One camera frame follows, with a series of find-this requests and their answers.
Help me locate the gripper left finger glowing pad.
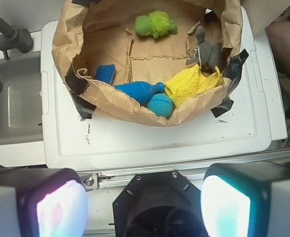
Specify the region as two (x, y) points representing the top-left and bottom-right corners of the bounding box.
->
(0, 168), (88, 237)

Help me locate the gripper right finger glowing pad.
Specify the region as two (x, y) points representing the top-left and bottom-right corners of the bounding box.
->
(201, 161), (290, 237)

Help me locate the green plush animal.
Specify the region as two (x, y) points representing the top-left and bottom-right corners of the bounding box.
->
(135, 11), (178, 39)

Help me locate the white plastic tray lid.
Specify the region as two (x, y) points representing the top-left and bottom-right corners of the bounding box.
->
(41, 11), (288, 171)

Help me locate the grey toy sink basin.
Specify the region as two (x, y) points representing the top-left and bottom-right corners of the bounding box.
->
(0, 51), (43, 145)

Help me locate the blue knitted ball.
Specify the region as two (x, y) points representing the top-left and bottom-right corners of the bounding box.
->
(147, 94), (173, 118)

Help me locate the yellow knitted cloth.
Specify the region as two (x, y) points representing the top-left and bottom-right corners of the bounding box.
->
(164, 64), (223, 108)

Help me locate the grey plush mouse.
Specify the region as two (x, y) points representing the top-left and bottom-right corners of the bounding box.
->
(186, 26), (225, 72)

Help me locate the blue sponge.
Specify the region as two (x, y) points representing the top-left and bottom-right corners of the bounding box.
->
(95, 64), (116, 85)

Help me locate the blue plastic bottle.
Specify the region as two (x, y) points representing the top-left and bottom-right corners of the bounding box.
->
(114, 81), (165, 104)

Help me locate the grey toy faucet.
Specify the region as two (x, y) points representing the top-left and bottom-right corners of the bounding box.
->
(0, 18), (34, 61)

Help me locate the brown paper bag basket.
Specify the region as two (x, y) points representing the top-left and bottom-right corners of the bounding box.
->
(52, 0), (243, 127)

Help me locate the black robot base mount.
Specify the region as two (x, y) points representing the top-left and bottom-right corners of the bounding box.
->
(112, 171), (209, 237)

